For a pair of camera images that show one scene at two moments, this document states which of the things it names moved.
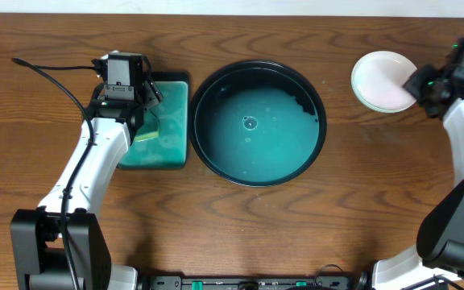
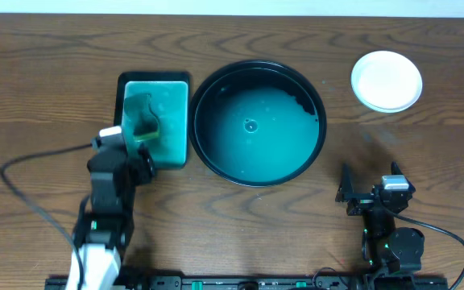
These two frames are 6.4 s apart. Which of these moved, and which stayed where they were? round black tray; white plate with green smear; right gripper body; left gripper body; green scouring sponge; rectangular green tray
Moved: left gripper body; right gripper body
Stayed: green scouring sponge; rectangular green tray; white plate with green smear; round black tray
